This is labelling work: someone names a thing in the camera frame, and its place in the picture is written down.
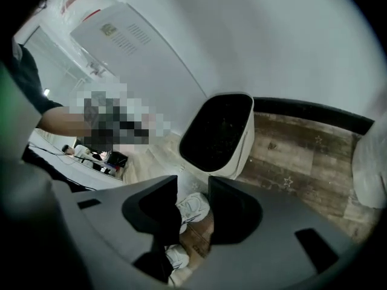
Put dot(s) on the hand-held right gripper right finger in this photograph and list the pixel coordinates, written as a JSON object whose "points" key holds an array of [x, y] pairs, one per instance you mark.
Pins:
{"points": [[272, 222]]}

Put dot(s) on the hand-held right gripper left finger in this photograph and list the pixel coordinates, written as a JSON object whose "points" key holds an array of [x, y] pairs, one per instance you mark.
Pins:
{"points": [[109, 210]]}

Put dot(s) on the white container with black inside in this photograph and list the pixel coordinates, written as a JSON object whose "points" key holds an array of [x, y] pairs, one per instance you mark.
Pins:
{"points": [[246, 150]]}

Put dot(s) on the person's left forearm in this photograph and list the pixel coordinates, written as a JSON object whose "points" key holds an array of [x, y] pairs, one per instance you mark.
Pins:
{"points": [[60, 122]]}

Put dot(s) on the white table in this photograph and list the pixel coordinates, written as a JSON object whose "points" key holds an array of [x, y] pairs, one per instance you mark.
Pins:
{"points": [[75, 171]]}

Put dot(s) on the black box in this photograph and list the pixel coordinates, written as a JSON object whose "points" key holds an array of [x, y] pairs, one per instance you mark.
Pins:
{"points": [[117, 159]]}

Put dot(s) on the person's black trouser leg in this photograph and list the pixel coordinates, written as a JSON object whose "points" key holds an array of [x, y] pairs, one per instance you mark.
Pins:
{"points": [[167, 222]]}

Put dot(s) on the person's white sneaker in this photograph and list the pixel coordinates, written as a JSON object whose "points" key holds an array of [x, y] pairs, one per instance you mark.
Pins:
{"points": [[176, 257], [193, 205]]}

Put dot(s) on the white soft bag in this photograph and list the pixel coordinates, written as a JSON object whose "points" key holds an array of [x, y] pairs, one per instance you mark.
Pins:
{"points": [[370, 168]]}

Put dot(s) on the black baseboard strip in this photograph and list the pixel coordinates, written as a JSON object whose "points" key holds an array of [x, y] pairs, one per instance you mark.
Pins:
{"points": [[311, 112]]}

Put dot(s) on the white panel with printed label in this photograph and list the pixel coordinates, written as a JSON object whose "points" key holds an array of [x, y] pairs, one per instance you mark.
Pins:
{"points": [[145, 59]]}

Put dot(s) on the person's black shirt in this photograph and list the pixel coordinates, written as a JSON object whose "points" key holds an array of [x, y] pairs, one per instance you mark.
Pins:
{"points": [[27, 77]]}

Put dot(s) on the clear plastic bag red print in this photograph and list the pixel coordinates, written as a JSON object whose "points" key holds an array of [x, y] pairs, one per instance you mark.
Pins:
{"points": [[75, 1]]}

